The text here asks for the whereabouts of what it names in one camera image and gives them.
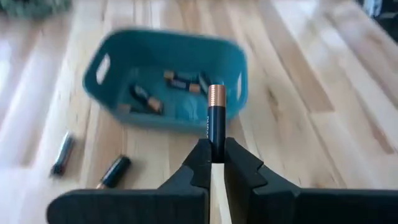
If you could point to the teal plastic basket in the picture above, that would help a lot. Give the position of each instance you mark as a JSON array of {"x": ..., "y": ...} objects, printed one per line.
[{"x": 186, "y": 49}]

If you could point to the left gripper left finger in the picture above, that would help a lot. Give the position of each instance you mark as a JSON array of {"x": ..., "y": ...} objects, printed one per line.
[{"x": 140, "y": 207}]

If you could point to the black copper-top battery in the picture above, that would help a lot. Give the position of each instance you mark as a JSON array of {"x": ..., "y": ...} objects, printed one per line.
[
  {"x": 203, "y": 83},
  {"x": 114, "y": 171},
  {"x": 216, "y": 124},
  {"x": 147, "y": 99},
  {"x": 182, "y": 81}
]

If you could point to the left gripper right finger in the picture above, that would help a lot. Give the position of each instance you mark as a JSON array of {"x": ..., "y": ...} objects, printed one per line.
[{"x": 295, "y": 207}]

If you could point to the slim dark battery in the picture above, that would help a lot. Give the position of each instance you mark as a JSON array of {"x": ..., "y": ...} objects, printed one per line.
[{"x": 63, "y": 154}]

